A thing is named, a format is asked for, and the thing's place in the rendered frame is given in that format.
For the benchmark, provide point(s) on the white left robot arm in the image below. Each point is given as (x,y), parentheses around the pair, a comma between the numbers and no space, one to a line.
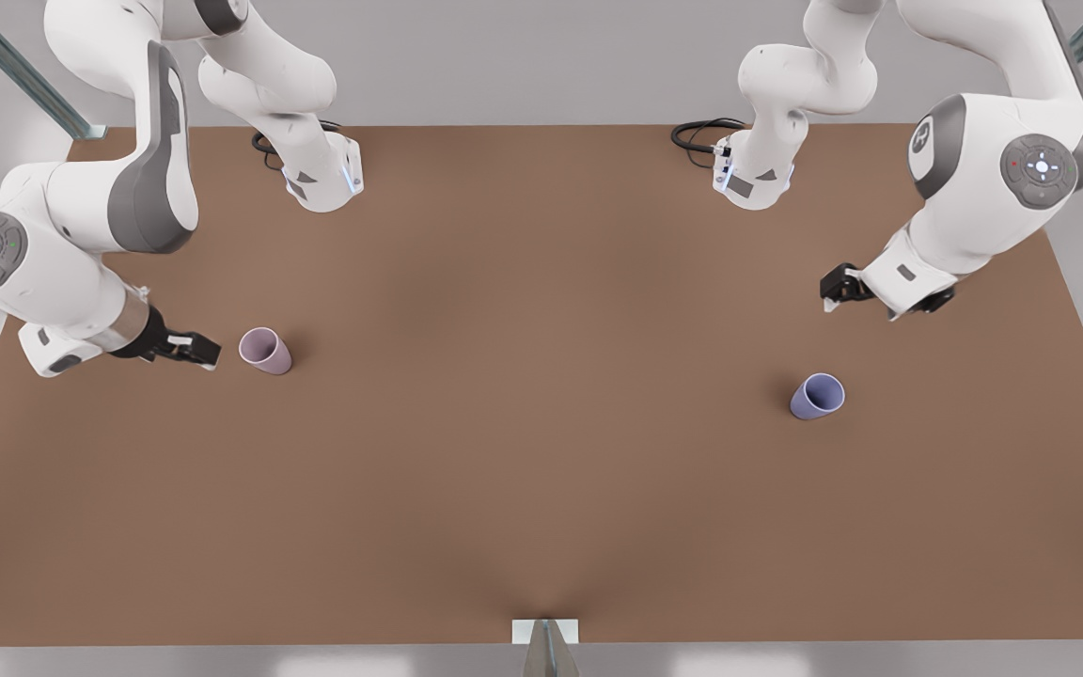
(974,188)

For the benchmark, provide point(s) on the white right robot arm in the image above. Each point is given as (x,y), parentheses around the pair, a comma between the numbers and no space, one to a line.
(81,216)

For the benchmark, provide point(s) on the purple cup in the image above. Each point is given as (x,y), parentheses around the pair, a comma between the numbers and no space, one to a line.
(817,396)

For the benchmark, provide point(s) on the pink cup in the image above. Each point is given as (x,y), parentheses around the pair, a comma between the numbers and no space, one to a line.
(264,351)

